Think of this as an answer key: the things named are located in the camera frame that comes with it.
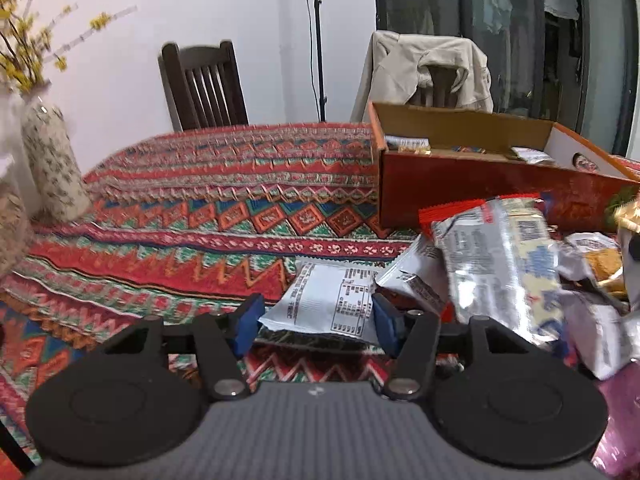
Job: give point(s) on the orange cardboard box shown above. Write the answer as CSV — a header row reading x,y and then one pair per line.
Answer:
x,y
450,185

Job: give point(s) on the gold wrapped snack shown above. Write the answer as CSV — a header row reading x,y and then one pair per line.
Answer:
x,y
627,212

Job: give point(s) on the dark wooden chair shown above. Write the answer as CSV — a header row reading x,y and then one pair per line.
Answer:
x,y
205,85

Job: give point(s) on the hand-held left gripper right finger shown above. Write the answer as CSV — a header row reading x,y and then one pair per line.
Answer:
x,y
386,321

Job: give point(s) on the white gold snack packet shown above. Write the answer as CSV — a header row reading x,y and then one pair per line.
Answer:
x,y
407,143

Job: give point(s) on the silver red-ended snack packet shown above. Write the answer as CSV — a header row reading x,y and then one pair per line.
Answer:
x,y
500,260

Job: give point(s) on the yellow flower branches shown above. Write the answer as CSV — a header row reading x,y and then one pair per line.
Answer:
x,y
22,55

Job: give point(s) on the black light stand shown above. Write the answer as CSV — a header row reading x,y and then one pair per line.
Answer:
x,y
317,35

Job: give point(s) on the glass sliding door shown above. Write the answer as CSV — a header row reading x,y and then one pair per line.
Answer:
x,y
530,60

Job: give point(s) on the beige speckled vase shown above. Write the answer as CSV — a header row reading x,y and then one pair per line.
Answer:
x,y
12,230

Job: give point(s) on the white patterned vase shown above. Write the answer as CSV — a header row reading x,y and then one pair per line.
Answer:
x,y
52,160

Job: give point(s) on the beige jacket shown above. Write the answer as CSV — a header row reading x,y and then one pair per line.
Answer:
x,y
400,65

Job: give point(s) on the white crumpled snack packet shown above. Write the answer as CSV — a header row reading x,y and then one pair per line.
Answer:
x,y
595,332

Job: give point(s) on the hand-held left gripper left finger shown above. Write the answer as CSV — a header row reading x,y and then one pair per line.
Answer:
x,y
247,321

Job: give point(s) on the orange cracker packet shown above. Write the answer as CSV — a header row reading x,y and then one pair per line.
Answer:
x,y
597,260

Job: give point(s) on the brown wooden chair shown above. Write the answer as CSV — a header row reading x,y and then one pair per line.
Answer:
x,y
442,87

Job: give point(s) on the small white brown snack packet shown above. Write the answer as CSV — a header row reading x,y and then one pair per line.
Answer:
x,y
415,272

